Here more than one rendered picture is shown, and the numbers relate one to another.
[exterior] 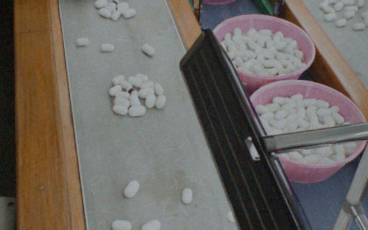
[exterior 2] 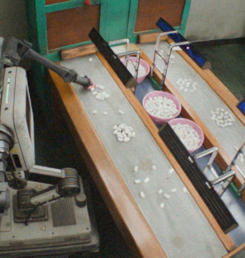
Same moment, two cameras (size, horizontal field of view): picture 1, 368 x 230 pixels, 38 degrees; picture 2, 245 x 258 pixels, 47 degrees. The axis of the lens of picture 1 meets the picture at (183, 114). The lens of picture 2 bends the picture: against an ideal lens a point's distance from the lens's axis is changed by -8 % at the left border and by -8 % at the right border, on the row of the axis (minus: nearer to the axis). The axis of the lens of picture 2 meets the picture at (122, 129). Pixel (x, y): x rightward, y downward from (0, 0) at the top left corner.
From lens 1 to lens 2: 82 cm
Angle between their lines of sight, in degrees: 12
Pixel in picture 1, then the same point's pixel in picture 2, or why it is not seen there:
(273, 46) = (165, 103)
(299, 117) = (181, 132)
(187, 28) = (132, 101)
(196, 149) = (151, 150)
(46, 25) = (79, 107)
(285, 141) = (198, 156)
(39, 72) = (86, 129)
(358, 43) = (193, 98)
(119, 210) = (133, 176)
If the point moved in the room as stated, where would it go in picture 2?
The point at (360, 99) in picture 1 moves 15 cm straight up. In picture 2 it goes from (199, 122) to (204, 107)
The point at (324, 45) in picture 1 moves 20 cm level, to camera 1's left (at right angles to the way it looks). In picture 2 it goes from (183, 102) to (155, 103)
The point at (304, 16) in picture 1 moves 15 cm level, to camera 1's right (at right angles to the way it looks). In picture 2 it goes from (173, 89) to (191, 88)
